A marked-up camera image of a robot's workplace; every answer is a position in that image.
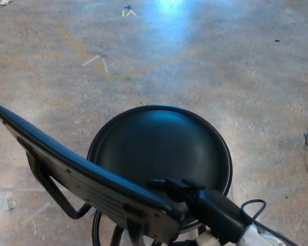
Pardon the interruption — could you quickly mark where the black metal chair frame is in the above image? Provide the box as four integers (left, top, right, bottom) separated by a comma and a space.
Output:
25, 151, 208, 246

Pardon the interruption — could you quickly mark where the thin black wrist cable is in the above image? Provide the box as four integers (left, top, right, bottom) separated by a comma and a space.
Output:
240, 199, 300, 246

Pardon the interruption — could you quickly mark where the round black chair seat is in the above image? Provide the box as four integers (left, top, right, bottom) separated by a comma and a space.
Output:
87, 104, 233, 234

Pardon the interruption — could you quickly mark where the long clear tape strip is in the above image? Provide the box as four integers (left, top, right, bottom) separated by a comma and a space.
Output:
0, 188, 46, 193

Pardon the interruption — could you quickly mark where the black padded chair backrest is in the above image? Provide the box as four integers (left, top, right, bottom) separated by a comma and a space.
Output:
0, 103, 194, 244

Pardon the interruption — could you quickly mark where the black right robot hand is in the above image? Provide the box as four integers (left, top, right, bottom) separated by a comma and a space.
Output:
146, 178, 253, 244

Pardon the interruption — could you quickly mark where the short grey tape strip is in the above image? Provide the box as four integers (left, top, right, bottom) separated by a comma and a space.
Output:
23, 201, 52, 224

